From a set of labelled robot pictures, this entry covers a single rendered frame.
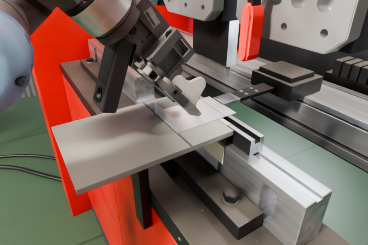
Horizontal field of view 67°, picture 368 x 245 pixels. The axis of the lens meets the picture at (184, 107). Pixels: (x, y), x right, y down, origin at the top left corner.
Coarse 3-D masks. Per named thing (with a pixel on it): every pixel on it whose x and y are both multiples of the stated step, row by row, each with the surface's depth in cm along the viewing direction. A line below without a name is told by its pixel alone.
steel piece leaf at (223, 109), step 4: (208, 96) 59; (204, 100) 57; (208, 100) 57; (212, 100) 57; (208, 104) 55; (212, 104) 55; (216, 104) 55; (220, 104) 55; (216, 108) 54; (220, 108) 54; (224, 108) 54; (228, 108) 54; (220, 112) 53; (224, 112) 53; (228, 112) 53; (232, 112) 53
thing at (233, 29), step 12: (204, 24) 48; (216, 24) 45; (228, 24) 43; (204, 36) 49; (216, 36) 46; (228, 36) 44; (204, 48) 50; (216, 48) 47; (228, 48) 45; (204, 60) 52; (216, 60) 48; (228, 60) 46; (228, 72) 47
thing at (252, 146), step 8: (200, 96) 59; (232, 120) 51; (232, 128) 48; (240, 128) 49; (248, 128) 48; (232, 136) 49; (240, 136) 47; (248, 136) 46; (256, 136) 46; (240, 144) 47; (248, 144) 45; (256, 144) 46; (248, 152) 46; (256, 152) 47
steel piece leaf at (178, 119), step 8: (200, 104) 55; (160, 112) 50; (168, 112) 53; (176, 112) 53; (184, 112) 53; (208, 112) 53; (216, 112) 53; (168, 120) 48; (176, 120) 46; (184, 120) 50; (192, 120) 50; (200, 120) 50; (208, 120) 50; (176, 128) 46; (184, 128) 48; (192, 128) 48
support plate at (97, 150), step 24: (96, 120) 50; (120, 120) 50; (144, 120) 50; (216, 120) 50; (72, 144) 44; (96, 144) 44; (120, 144) 44; (144, 144) 44; (168, 144) 44; (192, 144) 44; (72, 168) 39; (96, 168) 39; (120, 168) 39; (144, 168) 40
